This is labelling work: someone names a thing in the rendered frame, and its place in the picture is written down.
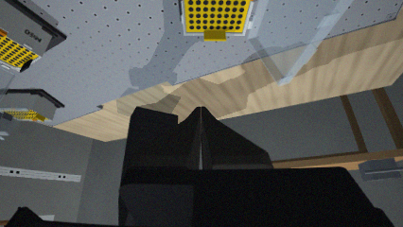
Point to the yellow perforated tip rack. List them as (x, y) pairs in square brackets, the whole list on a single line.
[(32, 115), (15, 54)]

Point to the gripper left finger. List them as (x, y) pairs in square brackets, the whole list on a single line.
[(175, 147)]

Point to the white tip box with lid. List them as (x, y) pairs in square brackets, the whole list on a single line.
[(15, 107)]

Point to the yellow perforated plate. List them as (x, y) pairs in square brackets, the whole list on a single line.
[(215, 17)]

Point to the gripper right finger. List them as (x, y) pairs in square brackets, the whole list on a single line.
[(227, 149)]

